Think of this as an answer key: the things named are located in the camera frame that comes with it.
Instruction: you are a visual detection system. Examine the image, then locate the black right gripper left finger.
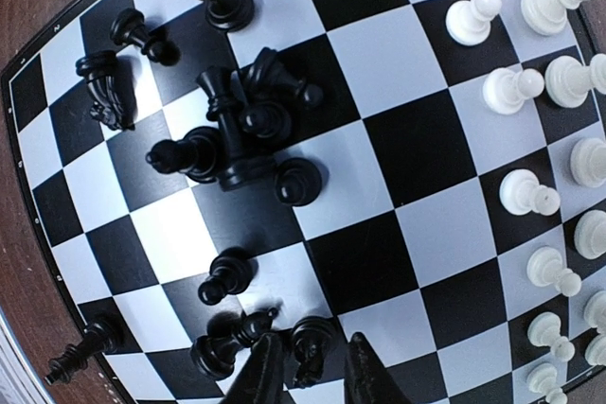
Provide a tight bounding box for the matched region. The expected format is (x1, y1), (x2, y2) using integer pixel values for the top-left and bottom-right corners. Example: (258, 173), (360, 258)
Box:
(221, 333), (284, 404)

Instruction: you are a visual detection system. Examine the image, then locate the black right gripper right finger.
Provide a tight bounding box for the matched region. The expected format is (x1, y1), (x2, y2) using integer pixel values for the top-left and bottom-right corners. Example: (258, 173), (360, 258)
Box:
(344, 332), (410, 404)

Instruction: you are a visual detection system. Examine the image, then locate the black bishop piece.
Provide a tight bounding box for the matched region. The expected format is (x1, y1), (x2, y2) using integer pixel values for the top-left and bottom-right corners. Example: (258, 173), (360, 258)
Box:
(189, 307), (279, 381)

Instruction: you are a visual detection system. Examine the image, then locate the black knight piece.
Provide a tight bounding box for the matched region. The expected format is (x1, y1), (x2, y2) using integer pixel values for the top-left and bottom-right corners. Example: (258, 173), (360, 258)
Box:
(291, 316), (336, 388)

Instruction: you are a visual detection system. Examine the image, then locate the black pawn piece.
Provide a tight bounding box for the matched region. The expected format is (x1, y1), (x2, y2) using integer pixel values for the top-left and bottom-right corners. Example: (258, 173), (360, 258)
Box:
(198, 247), (256, 306)

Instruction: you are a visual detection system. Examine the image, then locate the black king piece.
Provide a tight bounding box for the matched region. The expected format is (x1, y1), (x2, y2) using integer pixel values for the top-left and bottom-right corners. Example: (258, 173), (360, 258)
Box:
(45, 314), (124, 386)

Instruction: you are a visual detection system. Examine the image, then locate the pile of black chess pieces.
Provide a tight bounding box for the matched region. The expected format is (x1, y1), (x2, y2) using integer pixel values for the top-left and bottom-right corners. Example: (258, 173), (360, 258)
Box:
(75, 0), (325, 206)

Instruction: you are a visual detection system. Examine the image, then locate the black and white chessboard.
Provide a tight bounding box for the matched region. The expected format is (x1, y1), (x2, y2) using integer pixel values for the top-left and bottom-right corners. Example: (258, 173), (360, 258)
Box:
(1, 0), (605, 403)

